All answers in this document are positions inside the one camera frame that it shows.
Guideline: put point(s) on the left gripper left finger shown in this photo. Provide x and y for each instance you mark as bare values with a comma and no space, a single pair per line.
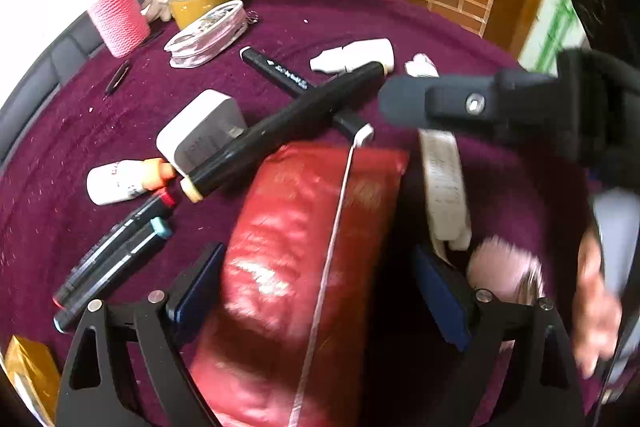
98,387

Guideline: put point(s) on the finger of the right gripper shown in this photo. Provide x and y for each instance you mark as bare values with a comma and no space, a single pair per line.
504,106

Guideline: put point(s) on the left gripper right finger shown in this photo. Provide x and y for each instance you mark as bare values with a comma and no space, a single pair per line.
541,385

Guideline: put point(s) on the black marker white cap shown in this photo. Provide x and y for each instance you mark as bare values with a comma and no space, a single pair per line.
346,121

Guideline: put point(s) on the black marker teal cap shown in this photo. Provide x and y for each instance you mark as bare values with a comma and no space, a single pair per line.
107,273

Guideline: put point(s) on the white dropper bottle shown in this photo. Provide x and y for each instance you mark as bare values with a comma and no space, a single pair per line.
353,55

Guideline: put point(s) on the red plastic packet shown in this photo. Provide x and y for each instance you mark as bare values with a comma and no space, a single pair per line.
284,347

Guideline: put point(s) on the black marker red cap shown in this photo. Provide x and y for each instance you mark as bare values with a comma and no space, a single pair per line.
160,204

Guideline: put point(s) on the white bottle orange cap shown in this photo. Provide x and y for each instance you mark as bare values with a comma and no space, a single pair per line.
127,179

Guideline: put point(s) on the black marker beige cap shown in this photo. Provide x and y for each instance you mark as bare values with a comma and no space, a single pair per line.
261,140

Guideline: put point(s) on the white power adapter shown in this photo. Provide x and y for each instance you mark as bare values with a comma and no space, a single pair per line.
206,124

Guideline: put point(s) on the person's right hand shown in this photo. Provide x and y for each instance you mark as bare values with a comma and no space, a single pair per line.
596,311

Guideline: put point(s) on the gold storage box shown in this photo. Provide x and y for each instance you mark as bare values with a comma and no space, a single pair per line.
34,376

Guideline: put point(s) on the maroon table cloth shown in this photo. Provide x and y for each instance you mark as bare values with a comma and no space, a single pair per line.
528,196

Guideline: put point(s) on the small black clip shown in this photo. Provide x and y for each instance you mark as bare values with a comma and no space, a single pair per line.
119,75

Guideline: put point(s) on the pink clear zip pouch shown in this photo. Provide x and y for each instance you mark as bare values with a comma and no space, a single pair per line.
208,36

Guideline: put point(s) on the black leather sofa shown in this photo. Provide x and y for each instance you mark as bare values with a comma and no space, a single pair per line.
55,67

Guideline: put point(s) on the pink knit-sleeved bottle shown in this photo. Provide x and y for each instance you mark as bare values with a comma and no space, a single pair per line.
120,24

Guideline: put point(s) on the white cloth gloves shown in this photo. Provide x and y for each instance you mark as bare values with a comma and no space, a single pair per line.
156,10

